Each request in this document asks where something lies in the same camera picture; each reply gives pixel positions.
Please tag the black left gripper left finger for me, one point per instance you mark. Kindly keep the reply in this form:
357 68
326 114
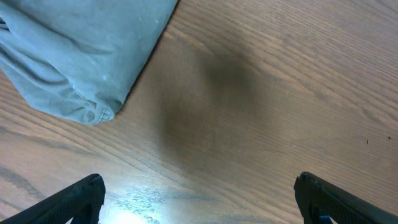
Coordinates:
80 203

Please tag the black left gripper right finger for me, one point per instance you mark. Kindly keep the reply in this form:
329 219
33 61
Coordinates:
322 202

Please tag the folded grey shorts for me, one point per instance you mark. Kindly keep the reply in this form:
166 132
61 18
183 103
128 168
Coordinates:
78 59

